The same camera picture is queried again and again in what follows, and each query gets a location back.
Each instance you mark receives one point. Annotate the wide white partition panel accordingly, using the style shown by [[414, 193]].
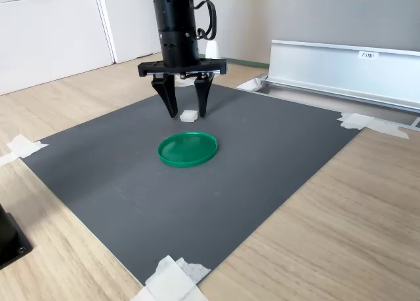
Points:
[[49, 42]]

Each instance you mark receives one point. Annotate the small white bracket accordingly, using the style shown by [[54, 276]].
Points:
[[212, 50]]

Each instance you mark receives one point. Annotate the wide white tape piece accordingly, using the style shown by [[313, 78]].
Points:
[[354, 121], [167, 281], [24, 146]]

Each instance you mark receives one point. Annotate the narrow white tape strip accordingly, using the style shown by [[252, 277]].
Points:
[[6, 159], [390, 130], [183, 82]]

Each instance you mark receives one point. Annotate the fibrous white tape piece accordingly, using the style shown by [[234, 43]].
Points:
[[197, 269]]

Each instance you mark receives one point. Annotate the round green lid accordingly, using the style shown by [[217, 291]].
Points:
[[187, 150]]

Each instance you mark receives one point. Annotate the small white printed label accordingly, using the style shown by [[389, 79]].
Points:
[[368, 55]]

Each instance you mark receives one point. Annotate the small white plastic terminal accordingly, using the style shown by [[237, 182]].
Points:
[[188, 115]]

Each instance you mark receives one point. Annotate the dark grey mat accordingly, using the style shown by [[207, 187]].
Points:
[[131, 199]]

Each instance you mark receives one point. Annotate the narrow white partition panel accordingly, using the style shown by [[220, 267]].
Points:
[[131, 19]]

